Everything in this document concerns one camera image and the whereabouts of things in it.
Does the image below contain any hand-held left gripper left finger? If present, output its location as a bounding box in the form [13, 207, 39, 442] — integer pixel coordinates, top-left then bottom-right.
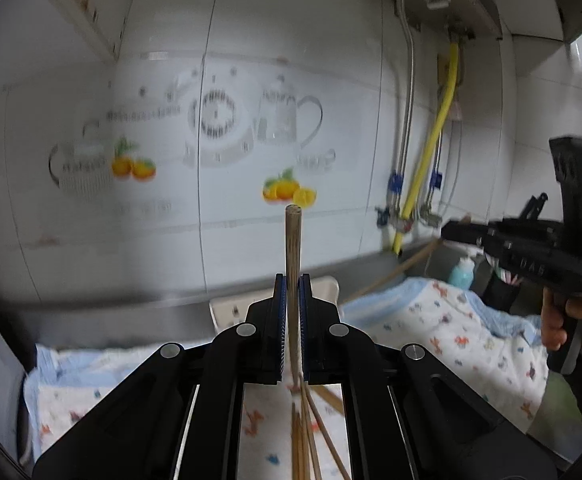
[31, 272, 289, 480]

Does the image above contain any person's right hand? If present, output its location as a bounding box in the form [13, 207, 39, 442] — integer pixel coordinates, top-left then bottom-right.
[540, 289, 582, 357]

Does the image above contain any brown wooden chopstick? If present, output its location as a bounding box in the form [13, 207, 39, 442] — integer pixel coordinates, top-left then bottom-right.
[340, 215, 472, 306]
[285, 204, 304, 391]

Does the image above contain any pile of wooden chopsticks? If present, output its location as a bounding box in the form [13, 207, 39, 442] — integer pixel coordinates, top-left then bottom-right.
[290, 384, 353, 480]

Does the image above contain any long corrugated metal hose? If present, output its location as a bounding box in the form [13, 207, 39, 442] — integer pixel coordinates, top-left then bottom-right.
[389, 0, 418, 216]

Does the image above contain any printed cartoon blanket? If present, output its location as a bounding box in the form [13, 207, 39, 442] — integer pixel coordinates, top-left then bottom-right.
[24, 277, 552, 480]

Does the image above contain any yellow gas hose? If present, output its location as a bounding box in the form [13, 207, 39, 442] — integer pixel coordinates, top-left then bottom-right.
[391, 40, 462, 257]

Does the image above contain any beige plastic utensil holder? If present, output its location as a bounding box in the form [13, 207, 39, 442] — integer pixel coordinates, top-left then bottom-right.
[209, 275, 340, 337]

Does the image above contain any teal soap pump bottle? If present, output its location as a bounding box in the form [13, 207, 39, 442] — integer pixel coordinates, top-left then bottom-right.
[447, 254, 476, 292]

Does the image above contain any black container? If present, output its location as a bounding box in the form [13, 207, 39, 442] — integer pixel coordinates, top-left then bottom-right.
[480, 255, 522, 315]

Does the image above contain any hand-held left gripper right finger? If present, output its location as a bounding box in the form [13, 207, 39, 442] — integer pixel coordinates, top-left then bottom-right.
[298, 273, 558, 480]

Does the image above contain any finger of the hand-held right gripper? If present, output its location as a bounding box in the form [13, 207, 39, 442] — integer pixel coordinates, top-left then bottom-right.
[440, 219, 496, 250]
[517, 191, 550, 223]

